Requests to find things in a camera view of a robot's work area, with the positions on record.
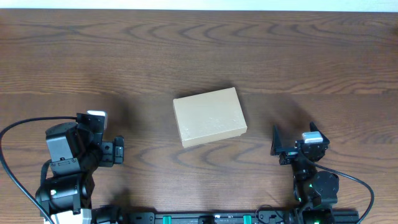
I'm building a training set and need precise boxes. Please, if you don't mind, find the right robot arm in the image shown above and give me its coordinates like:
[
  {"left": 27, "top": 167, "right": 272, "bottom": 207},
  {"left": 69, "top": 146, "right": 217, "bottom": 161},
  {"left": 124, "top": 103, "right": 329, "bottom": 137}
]
[{"left": 271, "top": 123, "right": 339, "bottom": 223}]

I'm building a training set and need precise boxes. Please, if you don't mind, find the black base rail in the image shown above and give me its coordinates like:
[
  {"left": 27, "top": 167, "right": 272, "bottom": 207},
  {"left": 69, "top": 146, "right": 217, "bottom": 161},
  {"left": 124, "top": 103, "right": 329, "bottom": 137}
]
[{"left": 91, "top": 205, "right": 361, "bottom": 224}]

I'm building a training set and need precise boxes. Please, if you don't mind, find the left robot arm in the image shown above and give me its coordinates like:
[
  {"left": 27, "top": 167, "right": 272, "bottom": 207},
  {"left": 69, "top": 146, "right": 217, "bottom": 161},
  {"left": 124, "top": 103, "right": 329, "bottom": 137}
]
[{"left": 35, "top": 110, "right": 124, "bottom": 223}]

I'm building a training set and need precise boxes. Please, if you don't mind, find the cardboard box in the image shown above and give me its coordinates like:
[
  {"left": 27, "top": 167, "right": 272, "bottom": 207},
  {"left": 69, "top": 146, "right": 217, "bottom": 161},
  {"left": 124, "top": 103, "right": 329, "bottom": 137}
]
[{"left": 173, "top": 87, "right": 248, "bottom": 148}]

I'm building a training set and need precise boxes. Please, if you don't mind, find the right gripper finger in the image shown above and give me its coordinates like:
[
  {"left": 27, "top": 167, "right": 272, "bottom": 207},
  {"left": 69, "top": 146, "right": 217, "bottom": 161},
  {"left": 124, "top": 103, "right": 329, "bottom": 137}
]
[
  {"left": 310, "top": 121, "right": 329, "bottom": 144},
  {"left": 272, "top": 125, "right": 282, "bottom": 150}
]

